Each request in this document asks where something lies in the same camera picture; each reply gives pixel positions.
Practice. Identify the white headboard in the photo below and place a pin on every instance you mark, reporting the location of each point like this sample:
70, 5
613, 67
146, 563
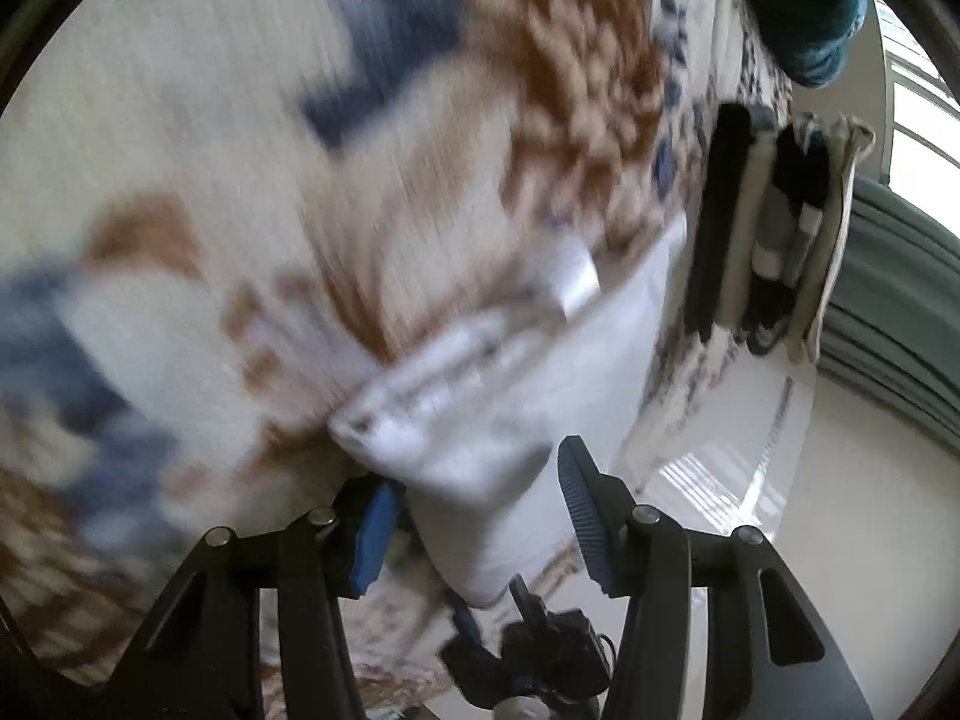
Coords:
735, 450

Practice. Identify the wide teal striped curtain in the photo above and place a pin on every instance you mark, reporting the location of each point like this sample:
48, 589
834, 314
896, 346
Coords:
892, 315

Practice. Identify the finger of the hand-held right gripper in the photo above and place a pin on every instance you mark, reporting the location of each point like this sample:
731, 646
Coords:
527, 601
465, 615

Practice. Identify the white t-shirt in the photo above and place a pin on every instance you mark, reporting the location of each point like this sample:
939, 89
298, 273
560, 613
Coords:
487, 435

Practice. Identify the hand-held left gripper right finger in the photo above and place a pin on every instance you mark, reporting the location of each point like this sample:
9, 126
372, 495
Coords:
586, 521

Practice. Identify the barred window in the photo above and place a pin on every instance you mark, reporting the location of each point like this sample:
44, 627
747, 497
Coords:
922, 112

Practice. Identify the black folded garment grey print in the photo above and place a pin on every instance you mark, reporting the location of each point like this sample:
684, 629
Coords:
787, 240

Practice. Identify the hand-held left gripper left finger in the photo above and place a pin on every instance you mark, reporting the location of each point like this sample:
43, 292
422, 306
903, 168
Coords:
373, 540

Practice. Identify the plain black folded garment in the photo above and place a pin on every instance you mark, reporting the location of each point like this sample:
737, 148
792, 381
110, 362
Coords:
720, 225

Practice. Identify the floral bed blanket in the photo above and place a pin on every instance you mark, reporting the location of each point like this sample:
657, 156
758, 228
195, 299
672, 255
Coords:
225, 165

